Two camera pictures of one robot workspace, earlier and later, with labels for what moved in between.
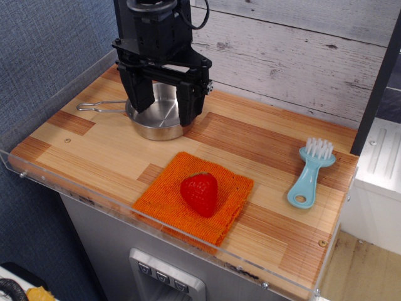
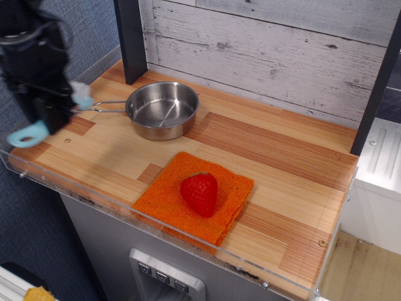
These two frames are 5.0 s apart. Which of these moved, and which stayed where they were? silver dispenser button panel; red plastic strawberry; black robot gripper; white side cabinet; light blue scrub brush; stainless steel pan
Moved: light blue scrub brush; black robot gripper
Stayed: silver dispenser button panel; red plastic strawberry; stainless steel pan; white side cabinet
